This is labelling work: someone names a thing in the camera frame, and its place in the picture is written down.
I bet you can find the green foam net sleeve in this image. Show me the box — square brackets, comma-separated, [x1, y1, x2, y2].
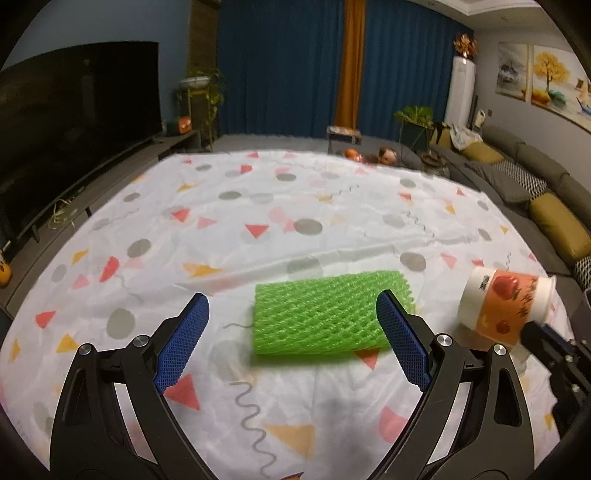
[252, 269, 416, 356]

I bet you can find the blue curtain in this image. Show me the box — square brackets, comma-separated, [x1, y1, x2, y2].
[217, 0, 347, 138]
[358, 0, 476, 139]

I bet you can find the yellow black garment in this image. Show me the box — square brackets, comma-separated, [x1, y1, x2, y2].
[429, 121, 455, 148]

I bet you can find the white standing air conditioner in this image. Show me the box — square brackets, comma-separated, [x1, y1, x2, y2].
[444, 56, 476, 127]

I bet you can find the white patterned tablecloth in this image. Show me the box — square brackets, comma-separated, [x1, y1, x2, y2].
[0, 148, 573, 480]

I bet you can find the grey pillow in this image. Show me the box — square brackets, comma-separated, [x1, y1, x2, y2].
[466, 161, 532, 204]

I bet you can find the green leafy potted plant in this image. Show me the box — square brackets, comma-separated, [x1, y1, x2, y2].
[394, 105, 435, 127]

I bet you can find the orange curtain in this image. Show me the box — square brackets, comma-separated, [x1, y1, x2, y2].
[335, 0, 367, 134]

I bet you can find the wooden slat panel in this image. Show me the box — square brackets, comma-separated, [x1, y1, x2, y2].
[187, 0, 222, 134]

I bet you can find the white crumpled cloth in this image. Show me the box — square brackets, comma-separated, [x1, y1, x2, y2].
[450, 124, 483, 149]

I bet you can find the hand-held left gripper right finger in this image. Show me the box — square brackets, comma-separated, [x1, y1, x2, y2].
[376, 290, 536, 480]

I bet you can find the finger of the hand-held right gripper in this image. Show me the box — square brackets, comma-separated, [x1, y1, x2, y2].
[521, 320, 584, 367]

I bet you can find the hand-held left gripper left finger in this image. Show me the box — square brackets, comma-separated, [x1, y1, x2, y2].
[48, 292, 211, 480]

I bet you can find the yellowish cord bundle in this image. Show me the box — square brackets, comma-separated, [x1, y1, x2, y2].
[48, 198, 81, 229]

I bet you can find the red gold flower decoration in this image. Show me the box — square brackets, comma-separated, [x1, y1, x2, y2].
[453, 33, 478, 60]

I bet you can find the black flat television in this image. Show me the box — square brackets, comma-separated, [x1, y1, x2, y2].
[0, 41, 163, 252]

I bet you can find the trailing potted plant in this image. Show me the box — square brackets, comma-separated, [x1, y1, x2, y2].
[178, 67, 227, 121]

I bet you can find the grey sofa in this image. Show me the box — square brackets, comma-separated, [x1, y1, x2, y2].
[429, 124, 591, 296]

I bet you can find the gold plant stand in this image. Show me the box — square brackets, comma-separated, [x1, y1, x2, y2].
[185, 88, 215, 153]

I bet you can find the large tree and ship painting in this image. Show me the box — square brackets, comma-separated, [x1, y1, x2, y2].
[530, 45, 591, 123]

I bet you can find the small yellow pillow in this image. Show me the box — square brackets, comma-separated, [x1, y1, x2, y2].
[462, 143, 504, 164]

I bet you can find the large yellow pillow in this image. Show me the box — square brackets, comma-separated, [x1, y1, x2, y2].
[529, 193, 591, 264]

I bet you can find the paper cup with apple print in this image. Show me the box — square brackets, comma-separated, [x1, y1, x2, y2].
[458, 267, 558, 346]

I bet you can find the small landscape painting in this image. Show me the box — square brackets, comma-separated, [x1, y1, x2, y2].
[496, 41, 529, 100]

